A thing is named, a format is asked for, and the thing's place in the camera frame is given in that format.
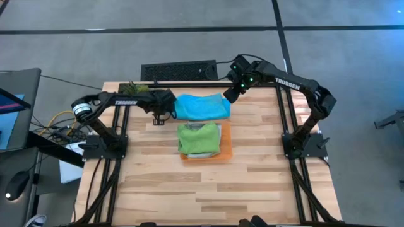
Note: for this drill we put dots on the grey laptop computer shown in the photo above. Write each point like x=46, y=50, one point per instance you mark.
x=22, y=110

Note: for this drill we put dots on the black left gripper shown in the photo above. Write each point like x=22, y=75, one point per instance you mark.
x=161, y=101

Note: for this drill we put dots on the dark grey side desk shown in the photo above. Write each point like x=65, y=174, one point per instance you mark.
x=9, y=164

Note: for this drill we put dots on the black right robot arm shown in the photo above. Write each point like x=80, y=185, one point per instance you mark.
x=287, y=83

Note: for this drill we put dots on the white paper sheet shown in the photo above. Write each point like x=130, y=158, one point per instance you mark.
x=69, y=173

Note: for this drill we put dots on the black computer mouse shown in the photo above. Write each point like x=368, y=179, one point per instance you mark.
x=17, y=186

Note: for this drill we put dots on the small potted green plant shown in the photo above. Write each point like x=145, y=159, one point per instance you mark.
x=134, y=88

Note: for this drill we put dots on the turquoise microfiber towel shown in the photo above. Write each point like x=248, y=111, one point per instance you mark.
x=202, y=107

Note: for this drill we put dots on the green microfiber towel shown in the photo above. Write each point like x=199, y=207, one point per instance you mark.
x=199, y=138

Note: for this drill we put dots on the person's shoe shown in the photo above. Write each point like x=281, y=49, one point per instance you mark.
x=36, y=220

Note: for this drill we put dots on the black aluminium table frame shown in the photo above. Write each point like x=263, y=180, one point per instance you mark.
x=297, y=189

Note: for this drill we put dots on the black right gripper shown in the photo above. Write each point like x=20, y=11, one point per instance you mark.
x=238, y=88

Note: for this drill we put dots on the grey waffle microfiber towel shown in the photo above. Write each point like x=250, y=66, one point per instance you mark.
x=202, y=155

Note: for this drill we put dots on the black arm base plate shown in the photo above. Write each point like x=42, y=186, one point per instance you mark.
x=315, y=142
x=91, y=151

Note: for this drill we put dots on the black metal stand foot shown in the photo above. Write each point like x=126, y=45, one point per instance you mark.
x=391, y=120

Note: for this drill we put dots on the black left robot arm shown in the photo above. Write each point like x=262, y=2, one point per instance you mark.
x=126, y=102

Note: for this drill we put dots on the orange translucent plastic basket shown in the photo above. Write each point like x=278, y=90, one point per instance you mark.
x=226, y=142

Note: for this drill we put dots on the black desk support beam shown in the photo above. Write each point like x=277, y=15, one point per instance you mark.
x=57, y=151

